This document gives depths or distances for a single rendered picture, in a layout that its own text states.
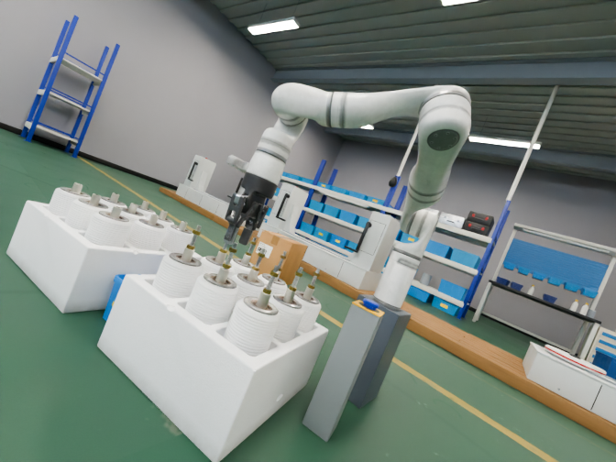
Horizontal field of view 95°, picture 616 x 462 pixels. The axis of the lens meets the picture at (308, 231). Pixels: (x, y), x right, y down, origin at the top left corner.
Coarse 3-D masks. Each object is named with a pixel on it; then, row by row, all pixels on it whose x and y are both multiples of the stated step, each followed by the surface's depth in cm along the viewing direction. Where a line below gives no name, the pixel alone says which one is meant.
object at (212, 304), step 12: (204, 288) 58; (216, 288) 59; (192, 300) 59; (204, 300) 58; (216, 300) 58; (228, 300) 60; (192, 312) 59; (204, 312) 58; (216, 312) 59; (228, 312) 62
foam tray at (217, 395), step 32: (128, 288) 63; (128, 320) 61; (160, 320) 58; (192, 320) 56; (128, 352) 60; (160, 352) 57; (192, 352) 53; (224, 352) 51; (288, 352) 59; (160, 384) 55; (192, 384) 52; (224, 384) 50; (256, 384) 50; (288, 384) 68; (192, 416) 51; (224, 416) 49; (256, 416) 57; (224, 448) 49
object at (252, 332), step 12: (240, 300) 57; (240, 312) 54; (252, 312) 54; (228, 324) 56; (240, 324) 54; (252, 324) 53; (264, 324) 54; (276, 324) 56; (228, 336) 55; (240, 336) 53; (252, 336) 53; (264, 336) 54; (240, 348) 53; (252, 348) 54; (264, 348) 55
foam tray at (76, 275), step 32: (32, 224) 83; (64, 224) 80; (32, 256) 81; (64, 256) 74; (96, 256) 73; (128, 256) 80; (160, 256) 89; (192, 256) 101; (64, 288) 72; (96, 288) 76
